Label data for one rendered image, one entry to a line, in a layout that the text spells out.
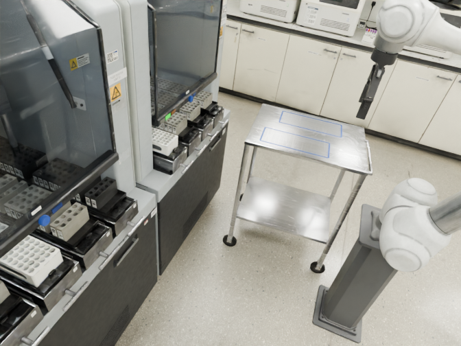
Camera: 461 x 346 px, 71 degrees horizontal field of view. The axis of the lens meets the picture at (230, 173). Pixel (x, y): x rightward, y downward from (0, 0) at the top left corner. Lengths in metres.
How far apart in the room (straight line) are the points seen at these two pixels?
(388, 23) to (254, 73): 2.85
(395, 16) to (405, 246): 0.69
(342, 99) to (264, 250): 2.00
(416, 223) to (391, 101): 2.50
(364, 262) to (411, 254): 0.41
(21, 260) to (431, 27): 1.23
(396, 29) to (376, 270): 1.04
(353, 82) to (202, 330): 2.68
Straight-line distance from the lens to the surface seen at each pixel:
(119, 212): 1.21
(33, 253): 1.10
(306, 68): 3.55
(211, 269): 2.04
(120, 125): 1.18
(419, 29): 0.98
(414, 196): 1.37
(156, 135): 1.51
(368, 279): 1.67
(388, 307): 2.25
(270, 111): 1.90
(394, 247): 1.22
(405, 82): 3.56
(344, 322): 1.98
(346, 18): 3.42
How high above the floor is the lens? 1.68
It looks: 39 degrees down
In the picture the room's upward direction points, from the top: 9 degrees clockwise
